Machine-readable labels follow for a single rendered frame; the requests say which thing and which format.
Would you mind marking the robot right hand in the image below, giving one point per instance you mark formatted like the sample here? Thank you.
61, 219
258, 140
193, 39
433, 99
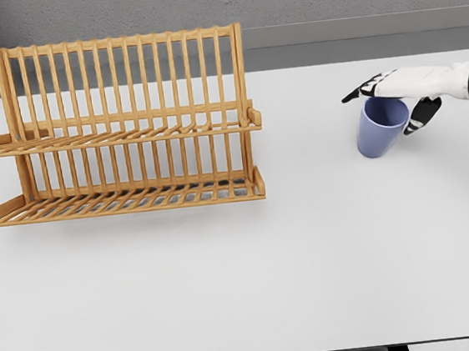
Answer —
401, 84

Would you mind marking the blue cup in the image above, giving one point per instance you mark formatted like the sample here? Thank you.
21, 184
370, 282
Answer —
378, 131

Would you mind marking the wooden two-tier dish rack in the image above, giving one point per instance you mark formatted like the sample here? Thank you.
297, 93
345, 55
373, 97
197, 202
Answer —
116, 129

